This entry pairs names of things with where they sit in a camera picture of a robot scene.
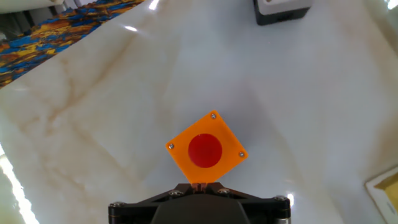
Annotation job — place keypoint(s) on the gold tissue box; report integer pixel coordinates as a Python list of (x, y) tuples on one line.
[(387, 193)]

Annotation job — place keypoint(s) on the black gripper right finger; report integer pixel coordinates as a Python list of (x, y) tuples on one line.
[(267, 211)]

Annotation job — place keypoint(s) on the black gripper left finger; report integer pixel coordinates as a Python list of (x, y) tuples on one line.
[(133, 211)]

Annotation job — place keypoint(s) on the grey box red mushroom button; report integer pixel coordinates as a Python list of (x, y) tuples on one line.
[(280, 12)]

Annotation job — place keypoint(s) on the orange box red button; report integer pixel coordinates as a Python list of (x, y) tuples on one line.
[(224, 133)]

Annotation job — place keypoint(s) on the marble pattern mat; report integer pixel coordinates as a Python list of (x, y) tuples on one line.
[(124, 109)]

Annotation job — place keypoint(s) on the blue starry night cloth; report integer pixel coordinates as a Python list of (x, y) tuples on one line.
[(46, 34)]

